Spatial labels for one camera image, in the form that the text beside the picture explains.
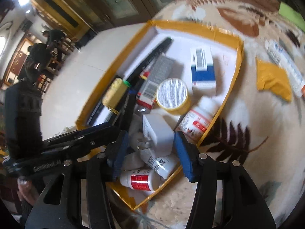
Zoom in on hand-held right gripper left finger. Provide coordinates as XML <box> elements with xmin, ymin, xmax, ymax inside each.
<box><xmin>24</xmin><ymin>130</ymin><xmax>130</xmax><ymax>229</ymax></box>

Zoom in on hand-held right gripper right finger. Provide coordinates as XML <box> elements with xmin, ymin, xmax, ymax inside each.
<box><xmin>173</xmin><ymin>131</ymin><xmax>277</xmax><ymax>229</ymax></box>

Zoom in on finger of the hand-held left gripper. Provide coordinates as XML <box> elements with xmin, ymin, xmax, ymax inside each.
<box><xmin>44</xmin><ymin>92</ymin><xmax>136</xmax><ymax>148</ymax></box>
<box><xmin>46</xmin><ymin>135</ymin><xmax>117</xmax><ymax>164</ymax></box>

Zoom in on white pill bottle red label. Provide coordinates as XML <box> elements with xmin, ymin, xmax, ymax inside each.
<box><xmin>177</xmin><ymin>97</ymin><xmax>221</xmax><ymax>141</ymax></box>

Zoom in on white charger plug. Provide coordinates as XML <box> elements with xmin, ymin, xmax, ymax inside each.
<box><xmin>130</xmin><ymin>113</ymin><xmax>175</xmax><ymax>156</ymax></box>

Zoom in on yellow round tin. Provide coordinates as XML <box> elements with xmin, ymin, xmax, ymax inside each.
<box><xmin>155</xmin><ymin>77</ymin><xmax>192</xmax><ymax>115</ymax></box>

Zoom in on blue white medicine box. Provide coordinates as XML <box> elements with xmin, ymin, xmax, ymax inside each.
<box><xmin>190</xmin><ymin>46</ymin><xmax>217</xmax><ymax>96</ymax></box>

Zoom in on grey red small box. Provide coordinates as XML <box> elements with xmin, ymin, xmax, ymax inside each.
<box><xmin>136</xmin><ymin>56</ymin><xmax>177</xmax><ymax>110</ymax></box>

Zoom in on black marker green cap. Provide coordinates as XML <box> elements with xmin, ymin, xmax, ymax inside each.
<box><xmin>124</xmin><ymin>37</ymin><xmax>174</xmax><ymax>83</ymax></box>

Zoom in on yellow-rimmed white box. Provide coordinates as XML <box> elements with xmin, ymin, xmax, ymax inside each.
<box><xmin>76</xmin><ymin>19</ymin><xmax>245</xmax><ymax>211</ymax></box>

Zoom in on person's left hand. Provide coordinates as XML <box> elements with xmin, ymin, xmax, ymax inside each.
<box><xmin>18</xmin><ymin>178</ymin><xmax>36</xmax><ymax>203</ymax></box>

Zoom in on small white bottle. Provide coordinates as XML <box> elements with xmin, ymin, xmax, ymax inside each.
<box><xmin>121</xmin><ymin>151</ymin><xmax>146</xmax><ymax>171</ymax></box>

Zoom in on large white bottle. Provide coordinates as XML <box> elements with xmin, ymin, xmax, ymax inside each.
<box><xmin>140</xmin><ymin>149</ymin><xmax>179</xmax><ymax>179</ymax></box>

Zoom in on white bottle red band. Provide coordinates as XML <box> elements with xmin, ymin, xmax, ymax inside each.
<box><xmin>119</xmin><ymin>169</ymin><xmax>162</xmax><ymax>192</ymax></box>

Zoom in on wooden chair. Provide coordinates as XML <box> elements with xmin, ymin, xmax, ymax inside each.
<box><xmin>36</xmin><ymin>74</ymin><xmax>51</xmax><ymax>93</ymax></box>

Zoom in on leaf printed blanket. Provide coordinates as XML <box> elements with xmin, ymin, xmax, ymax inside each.
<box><xmin>105</xmin><ymin>0</ymin><xmax>305</xmax><ymax>229</ymax></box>

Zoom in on gold foil packet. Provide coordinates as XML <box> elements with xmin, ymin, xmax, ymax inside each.
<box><xmin>255</xmin><ymin>57</ymin><xmax>293</xmax><ymax>102</ymax></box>

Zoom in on wooden glass door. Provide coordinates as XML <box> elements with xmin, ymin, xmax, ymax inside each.
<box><xmin>31</xmin><ymin>0</ymin><xmax>153</xmax><ymax>43</ymax></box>

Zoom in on white blue toothpaste box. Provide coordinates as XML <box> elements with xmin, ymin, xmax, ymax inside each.
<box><xmin>263</xmin><ymin>37</ymin><xmax>305</xmax><ymax>99</ymax></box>

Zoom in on green cloth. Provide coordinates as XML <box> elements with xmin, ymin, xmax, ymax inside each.
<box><xmin>278</xmin><ymin>1</ymin><xmax>305</xmax><ymax>32</ymax></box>

